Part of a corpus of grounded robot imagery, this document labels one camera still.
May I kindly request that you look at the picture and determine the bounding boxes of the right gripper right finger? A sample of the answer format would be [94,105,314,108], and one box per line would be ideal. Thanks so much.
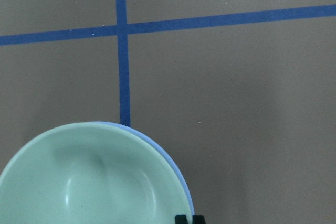
[192,215,205,224]

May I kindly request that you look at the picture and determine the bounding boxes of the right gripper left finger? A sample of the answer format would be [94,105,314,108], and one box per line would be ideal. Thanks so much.
[174,215,188,224]

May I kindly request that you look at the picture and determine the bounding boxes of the light green bowl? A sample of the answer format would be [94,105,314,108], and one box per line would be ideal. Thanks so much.
[1,122,194,223]

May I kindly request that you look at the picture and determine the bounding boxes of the blue bowl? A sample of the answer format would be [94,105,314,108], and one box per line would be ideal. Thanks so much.
[90,121,195,216]

